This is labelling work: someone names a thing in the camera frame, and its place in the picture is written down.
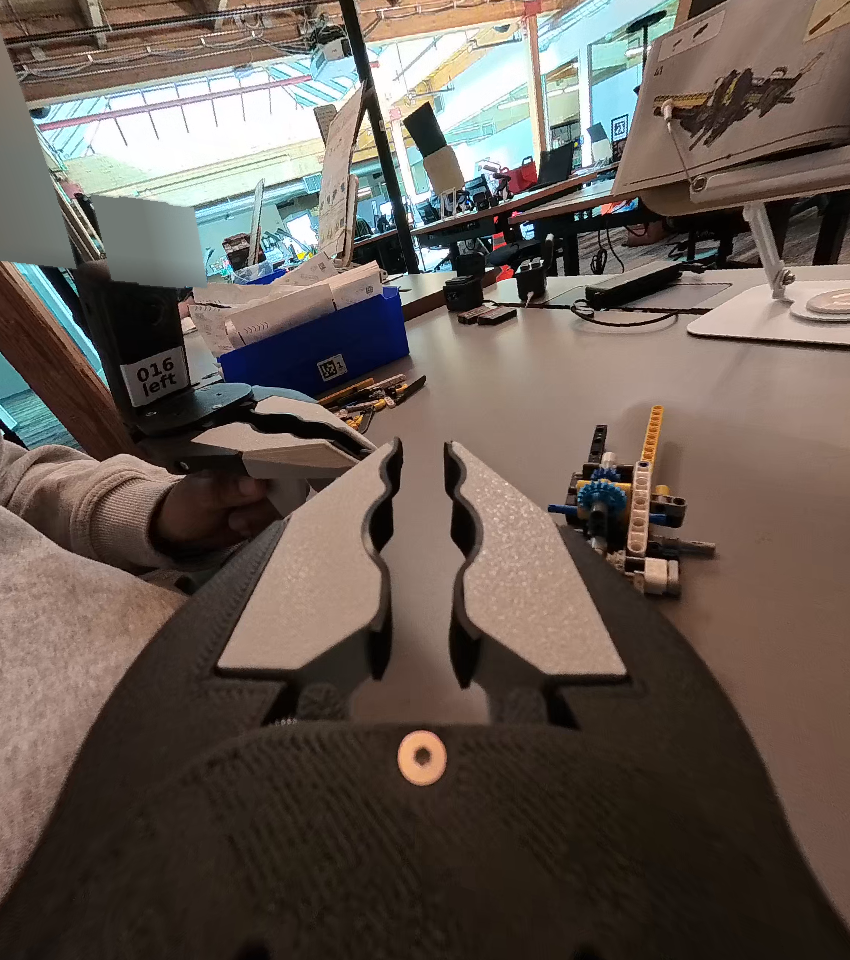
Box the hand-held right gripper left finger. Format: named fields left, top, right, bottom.
left=216, top=437, right=405, bottom=725

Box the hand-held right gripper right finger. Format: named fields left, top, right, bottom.
left=443, top=440, right=631, bottom=727

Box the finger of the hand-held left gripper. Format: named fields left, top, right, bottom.
left=188, top=424, right=367, bottom=520
left=252, top=396, right=379, bottom=458

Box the multicoloured lego assembly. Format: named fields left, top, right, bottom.
left=548, top=405, right=717, bottom=599

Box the person's left forearm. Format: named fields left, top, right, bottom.
left=0, top=401, right=189, bottom=579

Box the lego instruction booklet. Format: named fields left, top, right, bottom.
left=612, top=0, right=850, bottom=198

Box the person's left hand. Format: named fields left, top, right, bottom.
left=151, top=472, right=280, bottom=560

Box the blue plastic bin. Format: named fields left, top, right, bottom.
left=218, top=285, right=412, bottom=399

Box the pile of white paper bags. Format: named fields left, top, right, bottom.
left=183, top=253, right=386, bottom=357

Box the wooden beam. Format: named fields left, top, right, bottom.
left=0, top=255, right=142, bottom=460

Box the black box device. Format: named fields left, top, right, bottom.
left=443, top=253, right=487, bottom=313

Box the upright white paper booklet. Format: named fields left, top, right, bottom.
left=317, top=82, right=367, bottom=265

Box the black metal pole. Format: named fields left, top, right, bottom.
left=338, top=0, right=421, bottom=276

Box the black charger dock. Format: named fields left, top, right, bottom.
left=516, top=238, right=549, bottom=301

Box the black and white panel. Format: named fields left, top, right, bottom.
left=402, top=101, right=468, bottom=216

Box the person's grey sweatshirt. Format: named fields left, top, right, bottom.
left=0, top=517, right=276, bottom=960

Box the row of background desks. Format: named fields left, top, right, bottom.
left=411, top=166, right=639, bottom=279

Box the long black power strip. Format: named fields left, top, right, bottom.
left=584, top=261, right=705, bottom=310

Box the white book stand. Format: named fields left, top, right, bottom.
left=650, top=101, right=850, bottom=352

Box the black cable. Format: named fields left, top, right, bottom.
left=571, top=298, right=679, bottom=329

